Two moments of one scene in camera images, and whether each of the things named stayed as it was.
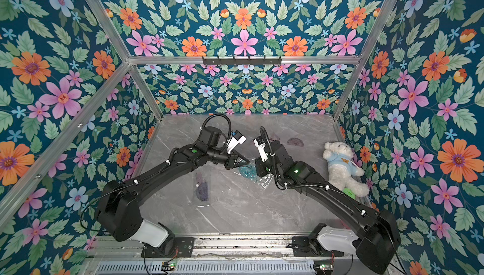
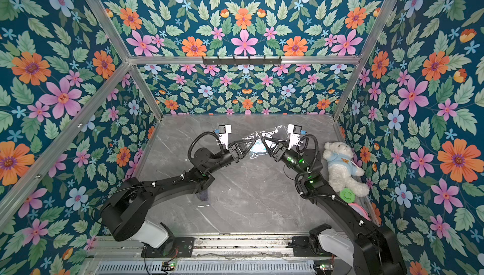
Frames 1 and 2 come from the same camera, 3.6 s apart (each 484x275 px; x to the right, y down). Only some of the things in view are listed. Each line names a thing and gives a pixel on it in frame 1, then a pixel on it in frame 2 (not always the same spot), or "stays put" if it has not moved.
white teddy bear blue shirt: [343, 169] stays put
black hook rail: [242, 61] stays put
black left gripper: [230, 161] → [236, 154]
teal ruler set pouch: [250, 173] → [259, 147]
